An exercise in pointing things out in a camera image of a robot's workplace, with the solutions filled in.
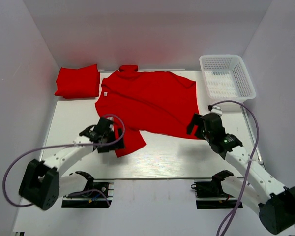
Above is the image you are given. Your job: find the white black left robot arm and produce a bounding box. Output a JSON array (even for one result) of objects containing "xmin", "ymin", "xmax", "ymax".
[{"xmin": 19, "ymin": 114, "xmax": 146, "ymax": 210}]

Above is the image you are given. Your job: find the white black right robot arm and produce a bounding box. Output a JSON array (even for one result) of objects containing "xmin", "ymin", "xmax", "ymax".
[{"xmin": 189, "ymin": 113, "xmax": 295, "ymax": 235}]

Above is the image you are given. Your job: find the folded red t-shirt stack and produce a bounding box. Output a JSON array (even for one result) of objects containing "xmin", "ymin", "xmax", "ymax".
[{"xmin": 55, "ymin": 64, "xmax": 100, "ymax": 99}]

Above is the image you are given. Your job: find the white perforated plastic basket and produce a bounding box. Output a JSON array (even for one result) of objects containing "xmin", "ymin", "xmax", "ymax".
[{"xmin": 199, "ymin": 54, "xmax": 256, "ymax": 105}]

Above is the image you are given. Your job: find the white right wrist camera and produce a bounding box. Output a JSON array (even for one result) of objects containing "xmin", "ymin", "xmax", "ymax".
[{"xmin": 208, "ymin": 105, "xmax": 223, "ymax": 117}]

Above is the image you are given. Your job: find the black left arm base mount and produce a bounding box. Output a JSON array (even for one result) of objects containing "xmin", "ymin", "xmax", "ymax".
[{"xmin": 61, "ymin": 180, "xmax": 114, "ymax": 209}]

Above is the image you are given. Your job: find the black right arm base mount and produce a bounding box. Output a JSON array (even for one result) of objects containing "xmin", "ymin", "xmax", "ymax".
[{"xmin": 191, "ymin": 181, "xmax": 237, "ymax": 209}]

